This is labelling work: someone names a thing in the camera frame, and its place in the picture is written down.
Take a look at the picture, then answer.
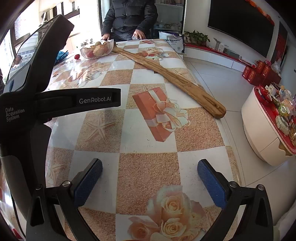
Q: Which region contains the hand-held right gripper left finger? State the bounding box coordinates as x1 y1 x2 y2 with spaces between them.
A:
25 158 103 241

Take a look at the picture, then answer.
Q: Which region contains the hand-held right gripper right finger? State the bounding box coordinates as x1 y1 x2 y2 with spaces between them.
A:
197 159 274 241

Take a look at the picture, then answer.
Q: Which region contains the printed checkered tablecloth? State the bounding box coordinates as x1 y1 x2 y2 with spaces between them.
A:
0 38 242 241

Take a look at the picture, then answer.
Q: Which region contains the white round side table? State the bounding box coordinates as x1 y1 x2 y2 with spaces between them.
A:
242 87 296 166

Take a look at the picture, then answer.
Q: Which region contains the glass bowl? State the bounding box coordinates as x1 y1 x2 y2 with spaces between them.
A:
80 39 115 60

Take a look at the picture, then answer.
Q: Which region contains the pile of snack packets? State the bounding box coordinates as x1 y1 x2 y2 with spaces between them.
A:
259 85 296 146

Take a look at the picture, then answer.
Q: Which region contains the long wooden board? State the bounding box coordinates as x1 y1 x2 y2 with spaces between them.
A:
112 46 226 120

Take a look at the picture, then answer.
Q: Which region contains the white low cabinet red top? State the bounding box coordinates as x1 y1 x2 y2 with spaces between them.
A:
184 44 252 70

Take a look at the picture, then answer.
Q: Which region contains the white printed bag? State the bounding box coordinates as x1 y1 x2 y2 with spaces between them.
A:
159 31 185 54

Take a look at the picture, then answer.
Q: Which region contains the potted green plant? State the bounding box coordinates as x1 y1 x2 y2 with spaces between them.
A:
184 30 210 45

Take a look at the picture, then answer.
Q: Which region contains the white display shelf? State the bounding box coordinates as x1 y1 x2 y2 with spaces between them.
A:
154 0 185 32

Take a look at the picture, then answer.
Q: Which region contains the red wall banner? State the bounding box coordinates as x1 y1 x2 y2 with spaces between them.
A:
272 22 288 67

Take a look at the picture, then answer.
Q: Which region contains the black wall television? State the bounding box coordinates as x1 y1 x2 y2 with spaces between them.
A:
207 0 275 58

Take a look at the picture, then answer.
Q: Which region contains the red wall garland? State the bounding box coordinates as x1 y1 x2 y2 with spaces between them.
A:
245 0 275 26

